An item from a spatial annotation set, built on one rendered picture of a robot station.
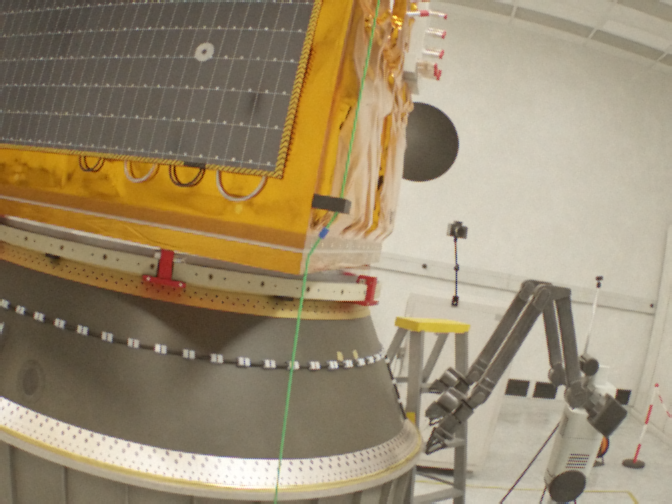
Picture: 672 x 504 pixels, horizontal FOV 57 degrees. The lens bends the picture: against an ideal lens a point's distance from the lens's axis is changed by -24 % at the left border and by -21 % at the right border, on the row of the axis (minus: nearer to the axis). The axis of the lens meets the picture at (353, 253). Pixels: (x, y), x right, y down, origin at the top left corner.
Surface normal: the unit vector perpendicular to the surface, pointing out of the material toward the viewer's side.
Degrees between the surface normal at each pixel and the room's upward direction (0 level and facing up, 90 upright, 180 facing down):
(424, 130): 90
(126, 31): 90
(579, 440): 90
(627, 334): 90
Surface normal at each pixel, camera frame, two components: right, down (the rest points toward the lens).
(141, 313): 0.32, -0.40
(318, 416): 0.73, -0.33
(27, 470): -0.04, 0.02
